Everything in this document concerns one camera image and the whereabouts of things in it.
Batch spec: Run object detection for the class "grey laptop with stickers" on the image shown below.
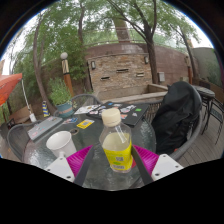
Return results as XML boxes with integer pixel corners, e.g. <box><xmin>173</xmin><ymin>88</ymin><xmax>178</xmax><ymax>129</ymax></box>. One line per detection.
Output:
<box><xmin>27</xmin><ymin>116</ymin><xmax>64</xmax><ymax>141</ymax></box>

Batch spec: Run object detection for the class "black metal patio chair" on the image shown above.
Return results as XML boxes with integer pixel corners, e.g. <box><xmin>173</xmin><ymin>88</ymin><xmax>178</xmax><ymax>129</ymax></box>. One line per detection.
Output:
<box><xmin>206</xmin><ymin>98</ymin><xmax>224</xmax><ymax>144</ymax></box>

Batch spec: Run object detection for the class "small blue printed card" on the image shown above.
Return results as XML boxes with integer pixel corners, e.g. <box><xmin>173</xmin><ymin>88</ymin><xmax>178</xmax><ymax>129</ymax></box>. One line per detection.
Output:
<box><xmin>63</xmin><ymin>116</ymin><xmax>79</xmax><ymax>125</ymax></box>

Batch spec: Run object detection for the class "white ceramic mug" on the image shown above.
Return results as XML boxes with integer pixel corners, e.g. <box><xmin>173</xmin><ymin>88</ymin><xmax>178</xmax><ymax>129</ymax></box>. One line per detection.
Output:
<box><xmin>45</xmin><ymin>130</ymin><xmax>78</xmax><ymax>159</ymax></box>

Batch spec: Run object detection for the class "grey wall box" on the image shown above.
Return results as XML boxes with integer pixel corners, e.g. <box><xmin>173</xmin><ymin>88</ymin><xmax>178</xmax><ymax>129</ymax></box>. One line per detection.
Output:
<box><xmin>157</xmin><ymin>71</ymin><xmax>166</xmax><ymax>83</ymax></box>

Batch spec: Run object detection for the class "orange patio umbrella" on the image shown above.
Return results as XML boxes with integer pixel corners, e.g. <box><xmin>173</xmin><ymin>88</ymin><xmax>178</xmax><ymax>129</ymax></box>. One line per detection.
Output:
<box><xmin>0</xmin><ymin>73</ymin><xmax>38</xmax><ymax>123</ymax></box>

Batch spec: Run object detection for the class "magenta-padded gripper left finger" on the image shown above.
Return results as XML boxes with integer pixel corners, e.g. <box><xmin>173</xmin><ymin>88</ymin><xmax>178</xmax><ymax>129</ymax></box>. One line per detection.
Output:
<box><xmin>44</xmin><ymin>143</ymin><xmax>101</xmax><ymax>187</ymax></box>

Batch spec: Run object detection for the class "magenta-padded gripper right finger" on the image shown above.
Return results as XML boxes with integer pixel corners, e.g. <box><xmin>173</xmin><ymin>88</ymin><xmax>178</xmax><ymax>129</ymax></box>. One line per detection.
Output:
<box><xmin>130</xmin><ymin>143</ymin><xmax>184</xmax><ymax>186</ymax></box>

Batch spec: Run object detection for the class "potted green plant, blue pot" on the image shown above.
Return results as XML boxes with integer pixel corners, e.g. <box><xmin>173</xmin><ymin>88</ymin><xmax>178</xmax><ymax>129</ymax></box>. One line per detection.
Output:
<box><xmin>48</xmin><ymin>78</ymin><xmax>77</xmax><ymax>118</ymax></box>

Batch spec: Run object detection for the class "grey chair carrying jacket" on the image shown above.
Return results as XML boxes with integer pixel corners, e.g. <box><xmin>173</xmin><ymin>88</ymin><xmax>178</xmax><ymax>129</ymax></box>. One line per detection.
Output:
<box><xmin>143</xmin><ymin>80</ymin><xmax>204</xmax><ymax>163</ymax></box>

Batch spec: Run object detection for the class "wooden bench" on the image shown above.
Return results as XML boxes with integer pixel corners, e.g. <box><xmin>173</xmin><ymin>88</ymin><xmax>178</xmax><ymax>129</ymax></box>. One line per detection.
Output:
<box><xmin>8</xmin><ymin>104</ymin><xmax>33</xmax><ymax>124</ymax></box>

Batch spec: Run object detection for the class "blue and yellow striped cone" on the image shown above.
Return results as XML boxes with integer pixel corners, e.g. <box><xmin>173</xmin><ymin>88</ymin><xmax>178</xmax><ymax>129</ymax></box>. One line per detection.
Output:
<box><xmin>41</xmin><ymin>100</ymin><xmax>51</xmax><ymax>118</ymax></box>

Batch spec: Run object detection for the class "black jacket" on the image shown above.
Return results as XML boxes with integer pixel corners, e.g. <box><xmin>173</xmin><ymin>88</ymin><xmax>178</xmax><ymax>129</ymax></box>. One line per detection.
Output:
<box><xmin>151</xmin><ymin>80</ymin><xmax>203</xmax><ymax>156</ymax></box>

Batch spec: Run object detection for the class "white printed booklet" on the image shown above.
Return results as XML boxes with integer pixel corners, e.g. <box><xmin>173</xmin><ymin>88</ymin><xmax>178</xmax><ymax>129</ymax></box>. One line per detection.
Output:
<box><xmin>73</xmin><ymin>104</ymin><xmax>101</xmax><ymax>116</ymax></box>

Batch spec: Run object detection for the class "black laptop with stickers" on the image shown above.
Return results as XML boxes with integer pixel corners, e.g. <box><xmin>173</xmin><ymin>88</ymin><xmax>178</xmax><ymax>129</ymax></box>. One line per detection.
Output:
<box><xmin>85</xmin><ymin>101</ymin><xmax>150</xmax><ymax>128</ymax></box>

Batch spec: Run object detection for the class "yellow card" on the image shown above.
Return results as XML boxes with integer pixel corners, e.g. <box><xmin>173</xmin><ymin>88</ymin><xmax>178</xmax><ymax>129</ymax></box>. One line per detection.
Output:
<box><xmin>76</xmin><ymin>118</ymin><xmax>96</xmax><ymax>130</ymax></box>

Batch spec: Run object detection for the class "clear bottle with yellow label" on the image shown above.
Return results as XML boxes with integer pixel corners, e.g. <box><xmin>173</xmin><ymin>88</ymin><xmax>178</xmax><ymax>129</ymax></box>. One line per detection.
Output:
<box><xmin>98</xmin><ymin>107</ymin><xmax>134</xmax><ymax>174</ymax></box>

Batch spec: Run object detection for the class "round dark patio table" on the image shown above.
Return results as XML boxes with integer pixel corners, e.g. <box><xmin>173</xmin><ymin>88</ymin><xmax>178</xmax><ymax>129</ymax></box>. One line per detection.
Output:
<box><xmin>193</xmin><ymin>84</ymin><xmax>216</xmax><ymax>134</ymax></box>

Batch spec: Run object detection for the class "striped lamp post, globe light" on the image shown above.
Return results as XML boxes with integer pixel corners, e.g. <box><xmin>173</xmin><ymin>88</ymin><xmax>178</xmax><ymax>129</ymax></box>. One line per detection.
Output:
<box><xmin>59</xmin><ymin>51</ymin><xmax>75</xmax><ymax>98</ymax></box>

